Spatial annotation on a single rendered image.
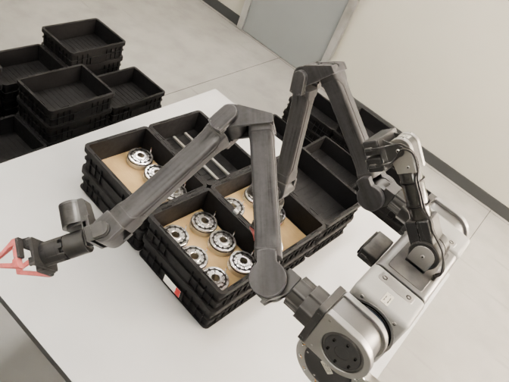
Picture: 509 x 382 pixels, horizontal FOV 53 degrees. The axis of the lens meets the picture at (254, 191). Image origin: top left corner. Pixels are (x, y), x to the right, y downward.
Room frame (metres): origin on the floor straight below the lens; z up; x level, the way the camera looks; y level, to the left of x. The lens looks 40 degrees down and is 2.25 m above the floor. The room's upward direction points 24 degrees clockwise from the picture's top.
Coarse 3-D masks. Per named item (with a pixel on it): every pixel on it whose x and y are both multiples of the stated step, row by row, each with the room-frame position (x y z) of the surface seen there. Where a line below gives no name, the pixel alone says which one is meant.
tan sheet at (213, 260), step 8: (168, 224) 1.28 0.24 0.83; (176, 224) 1.30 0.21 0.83; (184, 224) 1.31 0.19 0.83; (192, 232) 1.30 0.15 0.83; (192, 240) 1.26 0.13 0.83; (200, 240) 1.27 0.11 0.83; (208, 248) 1.26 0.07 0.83; (208, 256) 1.22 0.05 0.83; (216, 256) 1.24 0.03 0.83; (224, 256) 1.25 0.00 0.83; (208, 264) 1.19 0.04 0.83; (216, 264) 1.20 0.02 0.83; (224, 264) 1.22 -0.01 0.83; (232, 280) 1.16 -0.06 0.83
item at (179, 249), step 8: (200, 192) 1.41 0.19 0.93; (184, 200) 1.33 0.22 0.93; (160, 208) 1.24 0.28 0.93; (168, 208) 1.26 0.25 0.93; (152, 216) 1.19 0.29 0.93; (152, 224) 1.18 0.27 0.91; (160, 224) 1.17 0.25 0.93; (160, 232) 1.16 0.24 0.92; (168, 240) 1.13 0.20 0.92; (176, 248) 1.11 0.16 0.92; (184, 256) 1.10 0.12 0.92; (192, 264) 1.08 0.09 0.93; (200, 272) 1.06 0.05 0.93; (208, 280) 1.04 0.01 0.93; (240, 280) 1.10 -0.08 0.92; (248, 280) 1.13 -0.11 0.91; (216, 288) 1.03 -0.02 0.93; (232, 288) 1.05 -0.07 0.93; (224, 296) 1.02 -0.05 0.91
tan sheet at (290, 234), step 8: (240, 192) 1.62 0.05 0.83; (240, 200) 1.57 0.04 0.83; (248, 208) 1.55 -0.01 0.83; (248, 216) 1.50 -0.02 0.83; (288, 224) 1.56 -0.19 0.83; (280, 232) 1.50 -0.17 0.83; (288, 232) 1.51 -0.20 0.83; (296, 232) 1.54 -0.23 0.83; (288, 240) 1.47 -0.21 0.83; (296, 240) 1.49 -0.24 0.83
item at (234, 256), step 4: (236, 252) 1.27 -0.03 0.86; (240, 252) 1.27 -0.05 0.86; (244, 252) 1.28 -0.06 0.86; (232, 256) 1.24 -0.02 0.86; (236, 256) 1.25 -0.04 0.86; (248, 256) 1.27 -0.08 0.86; (252, 256) 1.28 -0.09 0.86; (232, 260) 1.23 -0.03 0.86; (236, 260) 1.23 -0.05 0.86; (252, 260) 1.27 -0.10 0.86; (232, 264) 1.21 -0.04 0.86; (236, 264) 1.22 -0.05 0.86; (252, 264) 1.25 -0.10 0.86; (236, 268) 1.20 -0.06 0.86; (240, 268) 1.21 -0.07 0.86; (244, 268) 1.21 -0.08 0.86; (248, 268) 1.22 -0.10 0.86; (240, 272) 1.19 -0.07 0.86; (244, 272) 1.19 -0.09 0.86; (248, 272) 1.20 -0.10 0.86
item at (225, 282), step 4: (208, 268) 1.14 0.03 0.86; (212, 268) 1.15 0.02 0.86; (216, 268) 1.16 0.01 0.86; (220, 268) 1.17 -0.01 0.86; (208, 272) 1.13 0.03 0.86; (220, 272) 1.15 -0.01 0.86; (224, 272) 1.16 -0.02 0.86; (224, 276) 1.14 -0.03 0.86; (224, 280) 1.12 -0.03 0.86; (228, 280) 1.13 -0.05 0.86; (220, 284) 1.10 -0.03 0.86; (224, 284) 1.11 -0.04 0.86; (228, 284) 1.11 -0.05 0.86; (220, 288) 1.09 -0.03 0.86; (224, 288) 1.09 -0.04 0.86
